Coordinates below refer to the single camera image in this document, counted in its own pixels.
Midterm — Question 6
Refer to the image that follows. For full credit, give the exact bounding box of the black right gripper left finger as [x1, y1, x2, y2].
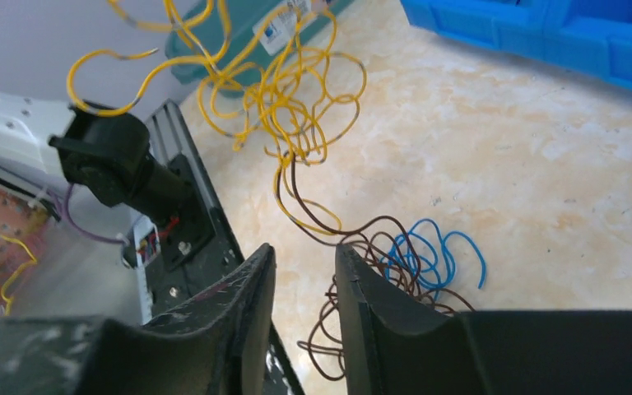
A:
[0, 244, 276, 394]

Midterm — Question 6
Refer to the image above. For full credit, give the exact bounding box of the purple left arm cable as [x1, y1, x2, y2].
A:
[60, 184, 132, 246]

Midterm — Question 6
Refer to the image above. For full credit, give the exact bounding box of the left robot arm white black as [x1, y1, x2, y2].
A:
[0, 92, 201, 225]

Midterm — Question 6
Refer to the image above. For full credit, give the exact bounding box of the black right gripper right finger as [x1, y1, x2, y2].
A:
[335, 245, 632, 394]

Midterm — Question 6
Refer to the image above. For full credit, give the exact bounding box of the brown wire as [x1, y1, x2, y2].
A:
[275, 155, 475, 382]

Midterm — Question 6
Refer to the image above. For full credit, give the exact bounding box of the teal translucent plastic basin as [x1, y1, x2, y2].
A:
[164, 0, 356, 100]

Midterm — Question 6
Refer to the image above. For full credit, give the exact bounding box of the yellow wire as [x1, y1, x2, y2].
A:
[66, 0, 368, 236]

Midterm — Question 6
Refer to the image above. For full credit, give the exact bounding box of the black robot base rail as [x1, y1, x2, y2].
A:
[122, 99, 306, 395]

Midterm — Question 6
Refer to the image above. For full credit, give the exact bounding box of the blue plastic divided bin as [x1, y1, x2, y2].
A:
[402, 0, 632, 90]

